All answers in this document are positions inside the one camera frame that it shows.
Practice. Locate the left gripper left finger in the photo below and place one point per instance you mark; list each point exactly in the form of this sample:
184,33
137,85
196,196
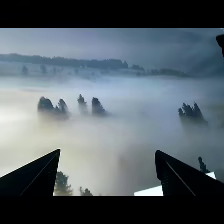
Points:
31,180

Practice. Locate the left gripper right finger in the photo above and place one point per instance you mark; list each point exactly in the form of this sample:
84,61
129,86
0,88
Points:
181,181

